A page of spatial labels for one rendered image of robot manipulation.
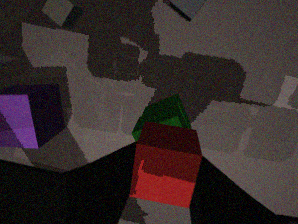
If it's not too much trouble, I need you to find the red block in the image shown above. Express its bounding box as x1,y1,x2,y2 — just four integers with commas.
129,121,203,208

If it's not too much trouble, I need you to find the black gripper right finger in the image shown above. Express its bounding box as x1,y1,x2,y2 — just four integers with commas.
189,156,298,224

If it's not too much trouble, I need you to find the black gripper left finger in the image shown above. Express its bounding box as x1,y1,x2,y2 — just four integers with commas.
0,142,137,224

